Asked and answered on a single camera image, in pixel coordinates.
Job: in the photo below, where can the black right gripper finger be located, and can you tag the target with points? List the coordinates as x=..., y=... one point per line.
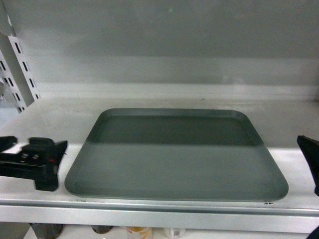
x=310, y=150

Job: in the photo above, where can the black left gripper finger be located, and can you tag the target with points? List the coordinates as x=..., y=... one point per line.
x=58, y=153
x=6, y=142

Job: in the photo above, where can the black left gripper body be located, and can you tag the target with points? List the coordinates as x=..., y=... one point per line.
x=32, y=162

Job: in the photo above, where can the grey rectangular serving tray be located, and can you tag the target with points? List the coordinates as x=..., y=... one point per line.
x=175, y=154

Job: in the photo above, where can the white slotted shelf upright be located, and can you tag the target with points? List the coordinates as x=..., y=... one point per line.
x=15, y=73

